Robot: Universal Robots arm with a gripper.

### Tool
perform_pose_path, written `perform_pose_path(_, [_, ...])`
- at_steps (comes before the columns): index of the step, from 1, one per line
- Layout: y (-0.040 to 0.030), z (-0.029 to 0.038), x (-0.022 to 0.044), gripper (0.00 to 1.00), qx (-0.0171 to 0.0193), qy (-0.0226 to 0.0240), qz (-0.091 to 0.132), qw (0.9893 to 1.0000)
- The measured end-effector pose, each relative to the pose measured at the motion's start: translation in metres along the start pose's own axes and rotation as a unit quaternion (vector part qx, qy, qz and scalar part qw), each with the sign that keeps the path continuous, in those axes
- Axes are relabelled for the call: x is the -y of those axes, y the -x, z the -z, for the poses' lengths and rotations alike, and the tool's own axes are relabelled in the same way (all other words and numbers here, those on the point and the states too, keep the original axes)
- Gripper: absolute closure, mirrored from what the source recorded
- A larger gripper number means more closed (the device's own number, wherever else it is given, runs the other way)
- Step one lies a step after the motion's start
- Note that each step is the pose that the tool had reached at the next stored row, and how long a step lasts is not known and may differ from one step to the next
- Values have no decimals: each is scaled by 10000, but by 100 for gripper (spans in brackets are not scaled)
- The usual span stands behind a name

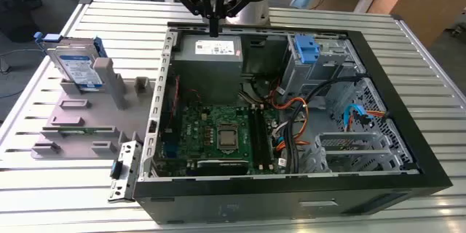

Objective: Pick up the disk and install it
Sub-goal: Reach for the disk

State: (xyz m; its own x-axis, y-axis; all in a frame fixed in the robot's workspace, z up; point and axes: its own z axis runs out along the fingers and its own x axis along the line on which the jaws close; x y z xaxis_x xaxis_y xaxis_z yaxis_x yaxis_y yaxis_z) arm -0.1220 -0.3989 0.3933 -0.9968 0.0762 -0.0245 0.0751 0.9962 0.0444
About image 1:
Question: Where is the hard disk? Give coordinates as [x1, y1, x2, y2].
[33, 33, 107, 93]

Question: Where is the blue SATA wire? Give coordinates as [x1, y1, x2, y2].
[342, 103, 364, 133]

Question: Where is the orange yellow power wire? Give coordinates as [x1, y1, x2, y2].
[358, 110, 391, 129]

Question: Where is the blue drive bay latch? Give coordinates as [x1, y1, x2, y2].
[295, 35, 320, 64]

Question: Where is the grey power supply unit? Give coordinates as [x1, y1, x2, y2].
[171, 35, 244, 105]

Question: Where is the green motherboard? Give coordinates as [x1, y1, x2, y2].
[159, 104, 288, 176]

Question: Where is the black mesh waste bin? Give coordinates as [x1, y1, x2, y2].
[0, 0, 44, 43]

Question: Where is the silver CPU in socket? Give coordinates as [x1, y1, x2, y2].
[215, 123, 240, 154]

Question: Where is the black RAM slot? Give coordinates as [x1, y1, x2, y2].
[248, 104, 264, 170]
[259, 104, 275, 170]

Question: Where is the grey parts rack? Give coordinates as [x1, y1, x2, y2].
[31, 58, 157, 160]

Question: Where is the wooden cabinet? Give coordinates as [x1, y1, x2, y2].
[388, 0, 466, 48]

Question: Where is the green RAM stick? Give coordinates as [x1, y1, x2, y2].
[57, 128, 99, 135]

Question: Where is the black graphics card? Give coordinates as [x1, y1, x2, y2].
[187, 158, 251, 176]

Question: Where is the black chair base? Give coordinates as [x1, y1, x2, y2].
[450, 11, 466, 37]

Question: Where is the black PC case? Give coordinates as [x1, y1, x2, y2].
[132, 21, 454, 224]

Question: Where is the orange wire loop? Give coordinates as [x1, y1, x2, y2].
[271, 97, 310, 139]

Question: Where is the blue floor cable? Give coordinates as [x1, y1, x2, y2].
[0, 49, 48, 100]

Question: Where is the black cable bundle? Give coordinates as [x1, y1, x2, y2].
[283, 76, 368, 174]

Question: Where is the metal expansion slot bracket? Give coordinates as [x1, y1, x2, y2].
[107, 140, 143, 204]

